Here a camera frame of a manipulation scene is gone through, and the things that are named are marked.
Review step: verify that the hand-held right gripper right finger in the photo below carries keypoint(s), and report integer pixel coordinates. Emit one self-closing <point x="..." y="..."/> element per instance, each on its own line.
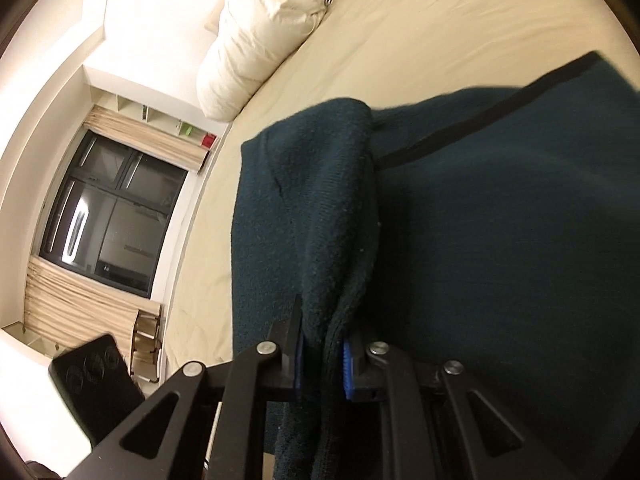
<point x="349" y="370"/>

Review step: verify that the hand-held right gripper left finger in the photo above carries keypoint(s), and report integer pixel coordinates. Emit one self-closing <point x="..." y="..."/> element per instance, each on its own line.
<point x="299" y="365"/>

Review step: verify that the dark teal knit sweater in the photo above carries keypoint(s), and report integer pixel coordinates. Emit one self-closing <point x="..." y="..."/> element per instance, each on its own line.
<point x="500" y="210"/>

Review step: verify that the wooden chair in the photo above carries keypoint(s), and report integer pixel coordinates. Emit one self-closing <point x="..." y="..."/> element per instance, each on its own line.
<point x="145" y="345"/>

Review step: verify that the dark window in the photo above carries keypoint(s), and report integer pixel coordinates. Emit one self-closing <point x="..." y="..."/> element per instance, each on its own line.
<point x="110" y="210"/>

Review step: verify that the red box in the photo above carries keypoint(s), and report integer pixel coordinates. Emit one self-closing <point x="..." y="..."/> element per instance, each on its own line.
<point x="208" y="140"/>

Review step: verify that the green box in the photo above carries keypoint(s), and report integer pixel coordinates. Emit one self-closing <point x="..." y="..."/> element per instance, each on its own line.
<point x="187" y="130"/>

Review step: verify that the white pillow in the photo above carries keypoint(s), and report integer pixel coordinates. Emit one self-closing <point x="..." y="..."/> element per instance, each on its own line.
<point x="250" y="45"/>

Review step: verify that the bed with beige sheet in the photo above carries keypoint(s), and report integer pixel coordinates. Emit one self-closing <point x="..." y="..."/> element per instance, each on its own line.
<point x="425" y="35"/>

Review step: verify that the wall shelf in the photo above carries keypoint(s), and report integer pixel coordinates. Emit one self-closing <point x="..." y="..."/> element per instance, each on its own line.
<point x="160" y="120"/>

